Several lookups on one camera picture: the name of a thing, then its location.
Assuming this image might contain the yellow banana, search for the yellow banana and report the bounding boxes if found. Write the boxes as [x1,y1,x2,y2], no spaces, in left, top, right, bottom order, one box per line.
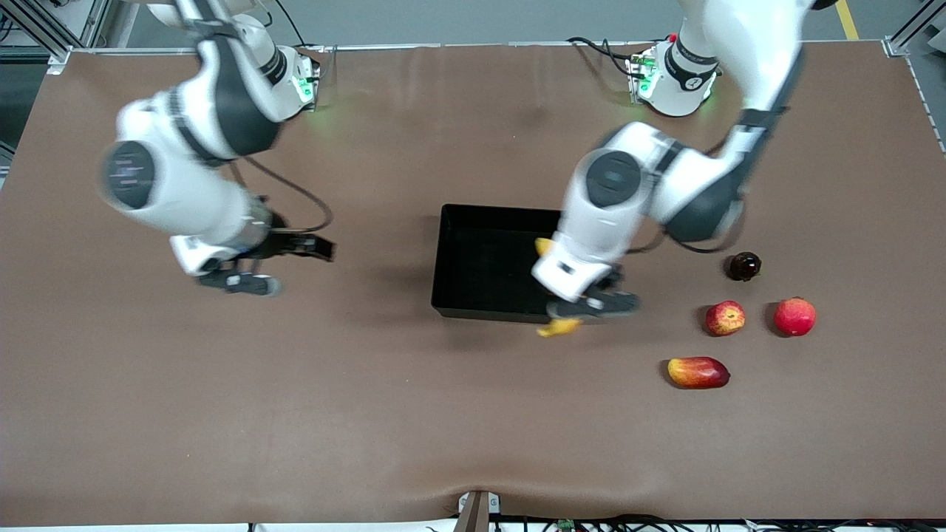
[535,236,583,338]

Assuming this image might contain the black rectangular plastic box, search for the black rectangular plastic box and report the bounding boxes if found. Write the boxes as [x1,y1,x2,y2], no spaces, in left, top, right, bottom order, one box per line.
[431,204,585,324]

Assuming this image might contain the small red yellow apple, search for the small red yellow apple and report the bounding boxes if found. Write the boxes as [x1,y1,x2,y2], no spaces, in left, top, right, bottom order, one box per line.
[705,300,746,337]

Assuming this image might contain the red yellow mango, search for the red yellow mango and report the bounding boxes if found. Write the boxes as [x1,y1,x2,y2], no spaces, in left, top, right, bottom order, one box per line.
[667,356,731,390]

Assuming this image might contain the table cover mat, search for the table cover mat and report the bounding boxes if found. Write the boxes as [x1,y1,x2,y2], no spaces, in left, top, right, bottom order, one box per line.
[0,43,946,527]

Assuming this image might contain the round red apple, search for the round red apple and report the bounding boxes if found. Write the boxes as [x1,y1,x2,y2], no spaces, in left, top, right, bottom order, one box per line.
[774,296,817,338]

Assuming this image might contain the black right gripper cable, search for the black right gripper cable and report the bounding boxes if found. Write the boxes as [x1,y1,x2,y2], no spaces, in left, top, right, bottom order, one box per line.
[229,155,334,236]

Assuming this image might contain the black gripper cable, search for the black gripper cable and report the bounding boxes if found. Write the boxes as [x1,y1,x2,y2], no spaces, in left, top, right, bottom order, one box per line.
[229,155,334,236]
[628,199,747,256]

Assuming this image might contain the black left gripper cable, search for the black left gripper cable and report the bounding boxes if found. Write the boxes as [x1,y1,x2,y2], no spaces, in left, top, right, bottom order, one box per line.
[628,199,747,256]

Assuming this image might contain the black right arm base cable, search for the black right arm base cable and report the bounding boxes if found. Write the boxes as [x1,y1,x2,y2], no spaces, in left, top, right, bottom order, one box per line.
[277,0,308,50]

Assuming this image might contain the black arm base cable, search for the black arm base cable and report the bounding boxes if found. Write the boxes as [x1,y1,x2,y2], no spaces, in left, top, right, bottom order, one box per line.
[568,37,638,78]
[277,0,308,50]

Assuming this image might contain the black left arm base cable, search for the black left arm base cable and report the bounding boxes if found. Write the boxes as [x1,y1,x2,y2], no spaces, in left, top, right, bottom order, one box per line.
[568,37,638,78]

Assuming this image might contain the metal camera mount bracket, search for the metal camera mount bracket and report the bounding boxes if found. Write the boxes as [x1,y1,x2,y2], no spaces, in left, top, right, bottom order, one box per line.
[456,491,502,532]

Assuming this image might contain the aluminium frame profile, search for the aluminium frame profile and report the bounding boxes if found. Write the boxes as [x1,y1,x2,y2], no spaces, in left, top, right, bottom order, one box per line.
[0,0,112,75]
[885,0,946,58]

